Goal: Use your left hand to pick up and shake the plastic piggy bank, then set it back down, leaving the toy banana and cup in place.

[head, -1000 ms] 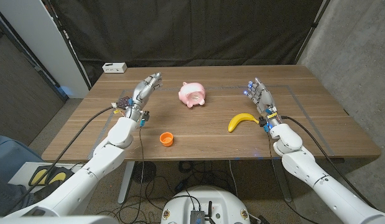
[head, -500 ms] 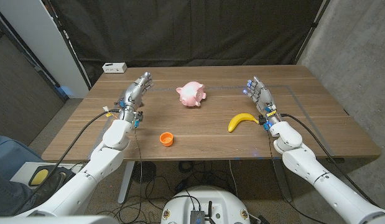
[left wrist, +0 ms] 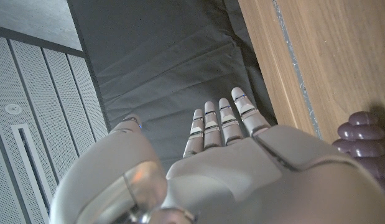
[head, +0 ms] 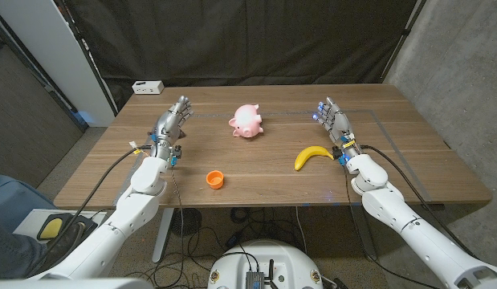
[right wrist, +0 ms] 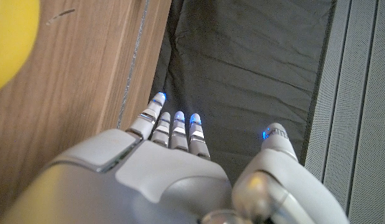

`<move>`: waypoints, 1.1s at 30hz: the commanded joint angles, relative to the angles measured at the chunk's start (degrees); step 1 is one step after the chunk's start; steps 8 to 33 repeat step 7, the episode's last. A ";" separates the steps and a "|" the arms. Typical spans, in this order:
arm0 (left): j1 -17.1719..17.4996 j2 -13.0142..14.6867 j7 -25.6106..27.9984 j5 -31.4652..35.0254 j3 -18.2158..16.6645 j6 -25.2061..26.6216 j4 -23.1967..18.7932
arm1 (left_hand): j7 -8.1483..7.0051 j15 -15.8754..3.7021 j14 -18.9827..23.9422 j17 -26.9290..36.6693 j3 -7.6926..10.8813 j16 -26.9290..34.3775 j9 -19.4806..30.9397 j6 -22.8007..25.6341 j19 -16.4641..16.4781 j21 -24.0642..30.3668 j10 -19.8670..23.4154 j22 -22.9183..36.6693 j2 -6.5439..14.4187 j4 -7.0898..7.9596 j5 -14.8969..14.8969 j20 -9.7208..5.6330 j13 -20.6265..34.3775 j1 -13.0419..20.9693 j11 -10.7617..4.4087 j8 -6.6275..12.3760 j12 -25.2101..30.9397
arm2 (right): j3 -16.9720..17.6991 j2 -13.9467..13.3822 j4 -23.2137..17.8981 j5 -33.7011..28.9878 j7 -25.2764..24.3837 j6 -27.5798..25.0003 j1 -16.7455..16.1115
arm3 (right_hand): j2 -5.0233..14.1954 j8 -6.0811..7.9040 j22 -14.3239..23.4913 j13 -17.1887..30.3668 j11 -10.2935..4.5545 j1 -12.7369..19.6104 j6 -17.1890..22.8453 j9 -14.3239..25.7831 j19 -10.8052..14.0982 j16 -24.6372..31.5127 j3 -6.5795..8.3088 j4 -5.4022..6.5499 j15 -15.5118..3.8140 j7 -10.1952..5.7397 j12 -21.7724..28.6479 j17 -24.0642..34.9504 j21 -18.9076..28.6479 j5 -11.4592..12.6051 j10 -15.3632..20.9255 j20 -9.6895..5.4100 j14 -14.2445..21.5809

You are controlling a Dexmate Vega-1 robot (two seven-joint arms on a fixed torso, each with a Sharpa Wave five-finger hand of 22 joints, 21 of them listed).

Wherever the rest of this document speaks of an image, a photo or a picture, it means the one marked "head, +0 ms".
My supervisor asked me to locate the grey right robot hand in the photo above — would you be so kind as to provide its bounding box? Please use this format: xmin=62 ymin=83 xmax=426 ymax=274
xmin=312 ymin=96 xmax=361 ymax=160

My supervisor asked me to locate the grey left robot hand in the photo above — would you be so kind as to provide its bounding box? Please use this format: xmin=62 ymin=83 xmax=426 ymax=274
xmin=148 ymin=95 xmax=194 ymax=161

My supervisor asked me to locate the pink plastic piggy bank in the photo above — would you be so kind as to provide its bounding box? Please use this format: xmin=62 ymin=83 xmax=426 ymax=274
xmin=227 ymin=104 xmax=264 ymax=139

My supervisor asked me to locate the yellow toy banana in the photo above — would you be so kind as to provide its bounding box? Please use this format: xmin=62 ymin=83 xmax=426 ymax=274
xmin=294 ymin=145 xmax=337 ymax=172

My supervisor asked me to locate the small orange cup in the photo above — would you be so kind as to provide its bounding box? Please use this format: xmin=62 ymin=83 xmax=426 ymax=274
xmin=206 ymin=169 xmax=226 ymax=190

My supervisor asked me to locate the white power strip box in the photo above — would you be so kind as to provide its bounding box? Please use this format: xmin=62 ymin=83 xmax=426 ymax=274
xmin=131 ymin=80 xmax=165 ymax=96

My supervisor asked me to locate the black round floor fan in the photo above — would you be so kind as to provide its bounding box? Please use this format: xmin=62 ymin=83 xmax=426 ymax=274
xmin=169 ymin=207 xmax=203 ymax=238

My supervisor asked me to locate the white table leg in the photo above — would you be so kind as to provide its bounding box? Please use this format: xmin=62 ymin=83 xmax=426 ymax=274
xmin=151 ymin=207 xmax=175 ymax=264

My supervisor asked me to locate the black backdrop stand pole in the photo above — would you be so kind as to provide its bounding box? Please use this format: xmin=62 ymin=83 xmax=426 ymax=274
xmin=55 ymin=0 xmax=119 ymax=116
xmin=380 ymin=0 xmax=428 ymax=83

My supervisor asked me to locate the dark table leg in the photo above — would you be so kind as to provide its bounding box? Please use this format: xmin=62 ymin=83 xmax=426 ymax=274
xmin=350 ymin=204 xmax=380 ymax=262

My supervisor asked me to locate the black backdrop curtain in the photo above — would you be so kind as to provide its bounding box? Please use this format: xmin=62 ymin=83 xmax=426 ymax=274
xmin=55 ymin=0 xmax=428 ymax=108

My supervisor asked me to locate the white board panel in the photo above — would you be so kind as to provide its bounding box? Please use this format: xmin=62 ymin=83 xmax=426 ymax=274
xmin=0 ymin=0 xmax=116 ymax=128

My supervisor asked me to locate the person's black shoe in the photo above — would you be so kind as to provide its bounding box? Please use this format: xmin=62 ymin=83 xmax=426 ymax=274
xmin=43 ymin=222 xmax=87 ymax=266

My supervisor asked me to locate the yellow and black foot pedal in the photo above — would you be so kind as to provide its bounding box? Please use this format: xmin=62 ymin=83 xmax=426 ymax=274
xmin=37 ymin=213 xmax=99 ymax=242

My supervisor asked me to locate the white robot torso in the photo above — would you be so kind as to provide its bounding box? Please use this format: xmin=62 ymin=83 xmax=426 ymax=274
xmin=206 ymin=239 xmax=324 ymax=289

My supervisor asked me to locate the person's jeans leg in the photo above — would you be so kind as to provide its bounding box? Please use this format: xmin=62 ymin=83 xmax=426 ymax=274
xmin=0 ymin=216 xmax=48 ymax=280

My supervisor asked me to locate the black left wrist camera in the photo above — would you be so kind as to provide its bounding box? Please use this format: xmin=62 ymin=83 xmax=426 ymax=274
xmin=169 ymin=144 xmax=183 ymax=166

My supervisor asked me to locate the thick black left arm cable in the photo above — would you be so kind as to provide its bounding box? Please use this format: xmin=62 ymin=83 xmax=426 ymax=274
xmin=26 ymin=144 xmax=155 ymax=278

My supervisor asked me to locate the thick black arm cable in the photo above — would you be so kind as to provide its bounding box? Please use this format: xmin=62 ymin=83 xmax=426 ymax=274
xmin=359 ymin=144 xmax=478 ymax=260
xmin=26 ymin=144 xmax=155 ymax=278

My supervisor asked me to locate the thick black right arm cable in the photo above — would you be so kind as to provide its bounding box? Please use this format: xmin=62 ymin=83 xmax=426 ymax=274
xmin=359 ymin=144 xmax=478 ymax=260

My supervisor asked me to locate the thin black hanging cable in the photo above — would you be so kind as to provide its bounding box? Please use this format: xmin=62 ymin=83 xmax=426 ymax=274
xmin=169 ymin=166 xmax=185 ymax=282

